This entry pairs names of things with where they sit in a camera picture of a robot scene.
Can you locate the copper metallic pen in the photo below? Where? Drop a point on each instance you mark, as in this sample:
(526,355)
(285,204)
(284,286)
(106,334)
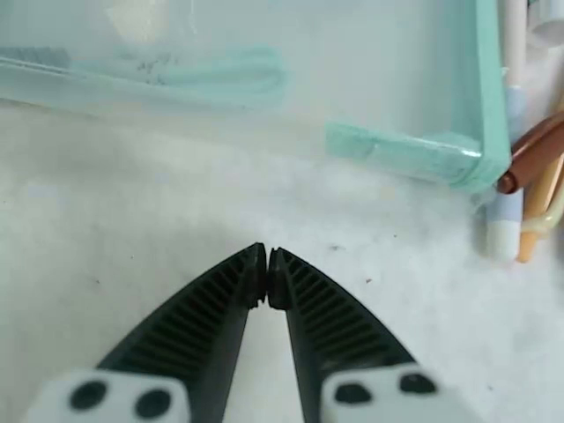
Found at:
(535,145)

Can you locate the white and pale blue pen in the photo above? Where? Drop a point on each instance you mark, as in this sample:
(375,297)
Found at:
(506,211)

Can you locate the translucent pouch with mint trim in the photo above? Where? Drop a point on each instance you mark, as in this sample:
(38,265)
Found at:
(264,79)

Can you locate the orange pen with clear clip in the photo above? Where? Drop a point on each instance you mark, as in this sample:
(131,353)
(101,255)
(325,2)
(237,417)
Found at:
(544,207)

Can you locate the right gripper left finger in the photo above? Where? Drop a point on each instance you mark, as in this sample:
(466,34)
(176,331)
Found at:
(198,326)

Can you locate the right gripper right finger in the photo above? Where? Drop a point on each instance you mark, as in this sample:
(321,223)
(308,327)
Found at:
(335,326)

